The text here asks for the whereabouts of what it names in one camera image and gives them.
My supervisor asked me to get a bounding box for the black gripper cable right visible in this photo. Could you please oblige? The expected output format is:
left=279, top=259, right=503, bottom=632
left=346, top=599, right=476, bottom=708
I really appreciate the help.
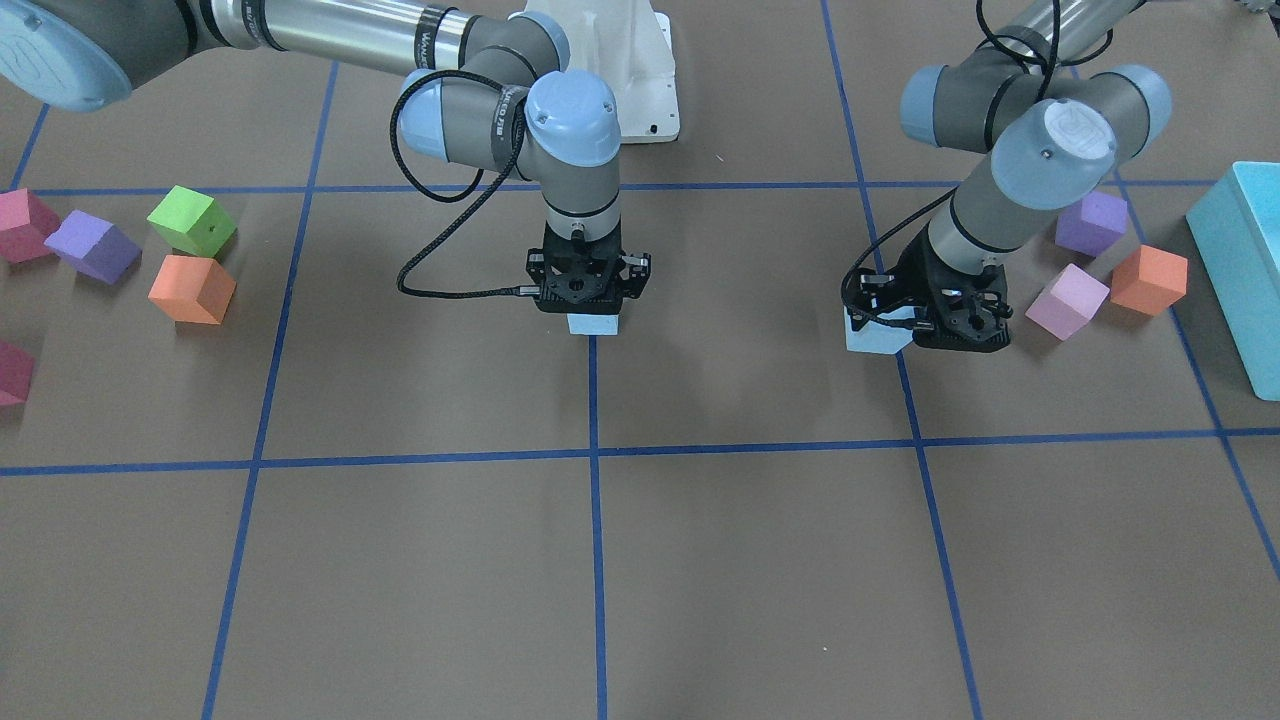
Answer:
left=390, top=70, right=547, bottom=300

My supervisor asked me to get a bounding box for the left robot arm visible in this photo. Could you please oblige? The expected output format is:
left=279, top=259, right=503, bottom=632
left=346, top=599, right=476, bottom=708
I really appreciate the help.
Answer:
left=841, top=1, right=1172, bottom=355

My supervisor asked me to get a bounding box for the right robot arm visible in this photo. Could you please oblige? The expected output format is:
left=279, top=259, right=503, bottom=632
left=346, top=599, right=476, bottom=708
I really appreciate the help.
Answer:
left=3, top=1, right=652, bottom=316

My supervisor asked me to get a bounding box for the orange foam block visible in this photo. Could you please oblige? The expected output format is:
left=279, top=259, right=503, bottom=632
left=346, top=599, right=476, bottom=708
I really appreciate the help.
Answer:
left=147, top=254, right=237, bottom=325
left=1110, top=243, right=1189, bottom=316

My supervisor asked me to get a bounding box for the green foam block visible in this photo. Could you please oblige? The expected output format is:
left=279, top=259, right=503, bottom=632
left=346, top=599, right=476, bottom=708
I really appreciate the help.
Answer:
left=147, top=184, right=238, bottom=258

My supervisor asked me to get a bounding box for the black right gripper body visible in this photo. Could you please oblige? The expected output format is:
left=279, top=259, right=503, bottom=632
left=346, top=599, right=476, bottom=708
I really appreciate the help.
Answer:
left=526, top=227, right=652, bottom=316

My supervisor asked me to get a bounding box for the light blue foam block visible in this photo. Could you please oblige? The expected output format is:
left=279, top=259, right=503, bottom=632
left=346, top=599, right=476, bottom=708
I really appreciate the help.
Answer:
left=566, top=313, right=620, bottom=337
left=844, top=310, right=913, bottom=355

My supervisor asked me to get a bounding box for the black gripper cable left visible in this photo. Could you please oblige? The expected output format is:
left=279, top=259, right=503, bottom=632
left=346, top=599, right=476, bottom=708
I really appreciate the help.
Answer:
left=840, top=0, right=1116, bottom=325

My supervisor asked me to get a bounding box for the crimson foam block far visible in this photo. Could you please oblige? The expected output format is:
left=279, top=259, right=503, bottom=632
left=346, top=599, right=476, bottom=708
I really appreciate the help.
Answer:
left=1, top=341, right=35, bottom=407

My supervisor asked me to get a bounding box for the crimson foam block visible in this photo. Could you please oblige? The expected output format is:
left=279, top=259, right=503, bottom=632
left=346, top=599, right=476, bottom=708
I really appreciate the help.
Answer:
left=1, top=341, right=35, bottom=407
left=1, top=188, right=61, bottom=264

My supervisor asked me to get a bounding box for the teal plastic bin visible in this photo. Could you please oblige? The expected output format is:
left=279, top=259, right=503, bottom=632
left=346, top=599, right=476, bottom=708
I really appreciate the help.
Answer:
left=1187, top=161, right=1279, bottom=401

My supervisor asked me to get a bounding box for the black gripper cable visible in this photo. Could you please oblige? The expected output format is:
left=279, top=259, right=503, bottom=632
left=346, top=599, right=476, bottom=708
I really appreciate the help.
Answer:
left=840, top=0, right=1116, bottom=325
left=390, top=70, right=547, bottom=300

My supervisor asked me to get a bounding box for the pink foam block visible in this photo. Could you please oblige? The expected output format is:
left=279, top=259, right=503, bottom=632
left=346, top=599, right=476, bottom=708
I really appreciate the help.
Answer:
left=1025, top=264, right=1110, bottom=341

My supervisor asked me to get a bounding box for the white pedestal base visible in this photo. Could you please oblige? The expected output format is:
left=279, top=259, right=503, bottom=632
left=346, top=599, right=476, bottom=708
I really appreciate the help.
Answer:
left=524, top=1, right=681, bottom=145

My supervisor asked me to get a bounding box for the crimson foam block near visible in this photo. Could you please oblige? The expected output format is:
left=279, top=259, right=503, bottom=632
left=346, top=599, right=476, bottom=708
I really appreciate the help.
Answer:
left=1, top=188, right=61, bottom=264

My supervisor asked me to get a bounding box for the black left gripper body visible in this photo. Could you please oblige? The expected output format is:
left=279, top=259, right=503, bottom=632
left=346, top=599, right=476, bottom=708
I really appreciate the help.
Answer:
left=846, top=229, right=1012, bottom=354

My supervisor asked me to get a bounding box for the purple foam block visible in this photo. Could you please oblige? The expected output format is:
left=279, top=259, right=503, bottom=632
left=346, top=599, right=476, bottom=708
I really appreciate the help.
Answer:
left=44, top=210, right=142, bottom=284
left=1053, top=191, right=1130, bottom=258

